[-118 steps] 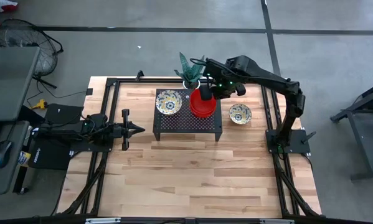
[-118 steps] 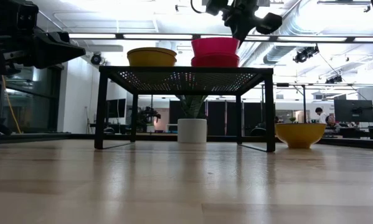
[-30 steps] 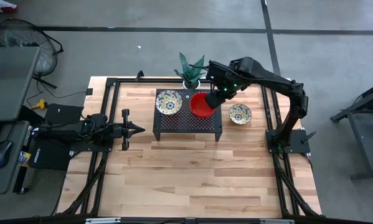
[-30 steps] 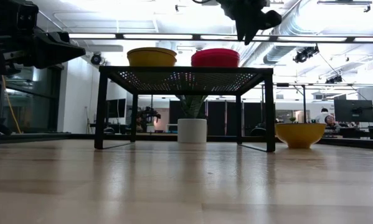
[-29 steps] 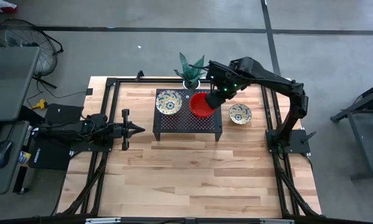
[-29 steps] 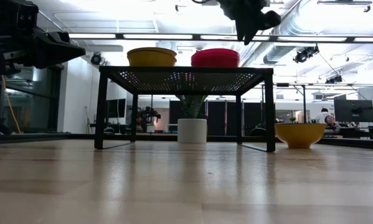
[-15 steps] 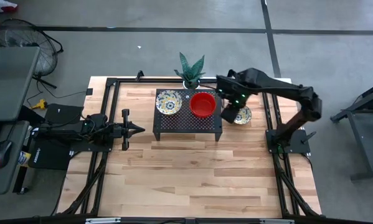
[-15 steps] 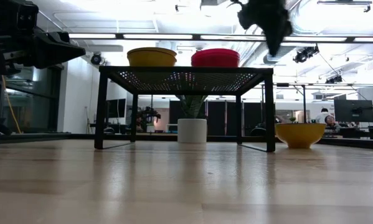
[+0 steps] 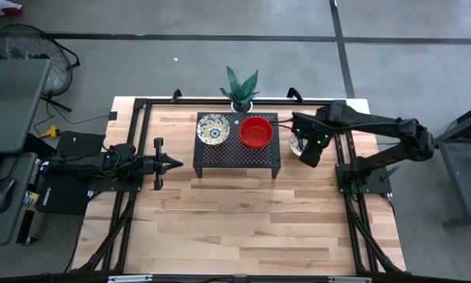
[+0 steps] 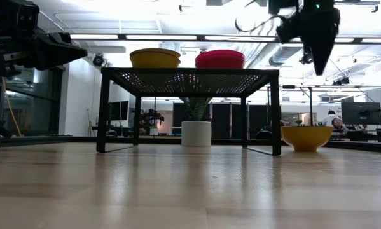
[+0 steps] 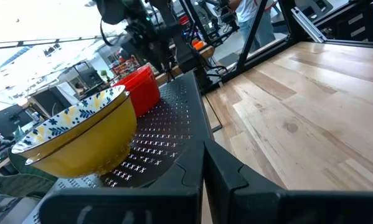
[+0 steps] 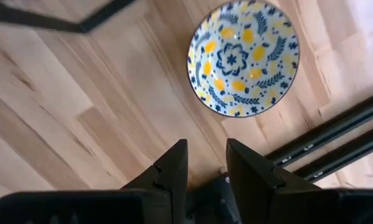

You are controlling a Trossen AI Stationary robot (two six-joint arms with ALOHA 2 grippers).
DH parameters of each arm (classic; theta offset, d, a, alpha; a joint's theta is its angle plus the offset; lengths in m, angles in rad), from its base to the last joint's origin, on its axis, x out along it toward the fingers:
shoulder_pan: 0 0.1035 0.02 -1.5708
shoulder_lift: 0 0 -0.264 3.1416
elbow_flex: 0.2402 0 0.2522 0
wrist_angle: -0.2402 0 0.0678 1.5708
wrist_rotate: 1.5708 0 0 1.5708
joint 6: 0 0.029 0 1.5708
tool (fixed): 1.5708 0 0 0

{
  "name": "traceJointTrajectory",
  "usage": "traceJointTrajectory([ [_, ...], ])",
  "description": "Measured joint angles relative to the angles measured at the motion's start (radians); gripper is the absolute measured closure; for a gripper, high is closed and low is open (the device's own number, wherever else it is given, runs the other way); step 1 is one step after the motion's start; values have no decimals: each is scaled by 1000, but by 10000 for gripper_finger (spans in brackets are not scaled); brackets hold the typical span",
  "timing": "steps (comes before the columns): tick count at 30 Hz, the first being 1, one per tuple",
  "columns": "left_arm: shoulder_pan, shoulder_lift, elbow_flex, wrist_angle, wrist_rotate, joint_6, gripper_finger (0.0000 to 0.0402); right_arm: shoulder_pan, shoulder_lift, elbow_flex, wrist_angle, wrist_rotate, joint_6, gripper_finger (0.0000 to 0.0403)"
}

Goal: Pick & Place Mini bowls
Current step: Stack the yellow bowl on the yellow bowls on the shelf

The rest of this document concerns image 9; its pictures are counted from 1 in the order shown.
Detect person's shoe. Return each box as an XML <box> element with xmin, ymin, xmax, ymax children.
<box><xmin>0</xmin><ymin>0</ymin><xmax>24</xmax><ymax>17</ymax></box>

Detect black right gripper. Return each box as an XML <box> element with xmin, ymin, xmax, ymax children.
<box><xmin>292</xmin><ymin>112</ymin><xmax>334</xmax><ymax>168</ymax></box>

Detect grey side desk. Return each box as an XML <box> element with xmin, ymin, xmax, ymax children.
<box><xmin>0</xmin><ymin>152</ymin><xmax>38</xmax><ymax>247</ymax></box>

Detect black flat mat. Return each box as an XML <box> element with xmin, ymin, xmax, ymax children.
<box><xmin>56</xmin><ymin>131</ymin><xmax>106</xmax><ymax>158</ymax></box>

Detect yellow patterned bowl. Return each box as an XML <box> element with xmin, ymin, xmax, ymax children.
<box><xmin>196</xmin><ymin>112</ymin><xmax>231</xmax><ymax>146</ymax></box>
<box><xmin>289</xmin><ymin>133</ymin><xmax>309</xmax><ymax>157</ymax></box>

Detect black computer mouse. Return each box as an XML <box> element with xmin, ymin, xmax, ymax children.
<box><xmin>0</xmin><ymin>176</ymin><xmax>16</xmax><ymax>213</ymax></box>

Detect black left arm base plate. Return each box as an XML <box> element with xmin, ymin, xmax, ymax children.
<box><xmin>87</xmin><ymin>172</ymin><xmax>144</xmax><ymax>193</ymax></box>

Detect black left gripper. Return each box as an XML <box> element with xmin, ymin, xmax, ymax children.
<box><xmin>140</xmin><ymin>137</ymin><xmax>184</xmax><ymax>190</ymax></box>

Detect black perforated metal shelf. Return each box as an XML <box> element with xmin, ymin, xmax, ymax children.
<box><xmin>193</xmin><ymin>112</ymin><xmax>282</xmax><ymax>180</ymax></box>

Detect black printed pad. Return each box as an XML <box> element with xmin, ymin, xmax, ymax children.
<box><xmin>35</xmin><ymin>176</ymin><xmax>90</xmax><ymax>215</ymax></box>

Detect white frame bracket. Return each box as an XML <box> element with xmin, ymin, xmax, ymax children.
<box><xmin>108</xmin><ymin>274</ymin><xmax>153</xmax><ymax>283</ymax></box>
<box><xmin>327</xmin><ymin>276</ymin><xmax>372</xmax><ymax>283</ymax></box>

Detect grey desk panel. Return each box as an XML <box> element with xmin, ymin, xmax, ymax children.
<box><xmin>0</xmin><ymin>58</ymin><xmax>51</xmax><ymax>154</ymax></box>

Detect black floor fan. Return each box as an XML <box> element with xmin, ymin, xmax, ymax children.
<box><xmin>0</xmin><ymin>23</ymin><xmax>81</xmax><ymax>113</ymax></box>

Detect yellow power plug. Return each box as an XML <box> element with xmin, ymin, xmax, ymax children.
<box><xmin>38</xmin><ymin>124</ymin><xmax>61</xmax><ymax>139</ymax></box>

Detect green snake plant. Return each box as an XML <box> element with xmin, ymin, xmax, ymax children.
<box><xmin>219</xmin><ymin>65</ymin><xmax>260</xmax><ymax>113</ymax></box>

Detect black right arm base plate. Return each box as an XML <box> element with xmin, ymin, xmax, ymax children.
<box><xmin>335</xmin><ymin>163</ymin><xmax>393</xmax><ymax>196</ymax></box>

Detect white plant pot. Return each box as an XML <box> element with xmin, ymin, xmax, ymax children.
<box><xmin>230</xmin><ymin>100</ymin><xmax>254</xmax><ymax>114</ymax></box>

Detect black aluminium table frame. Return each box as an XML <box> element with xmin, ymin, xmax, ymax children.
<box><xmin>72</xmin><ymin>97</ymin><xmax>407</xmax><ymax>283</ymax></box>

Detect red plastic bowl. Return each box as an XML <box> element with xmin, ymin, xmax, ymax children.
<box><xmin>239</xmin><ymin>116</ymin><xmax>274</xmax><ymax>150</ymax></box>

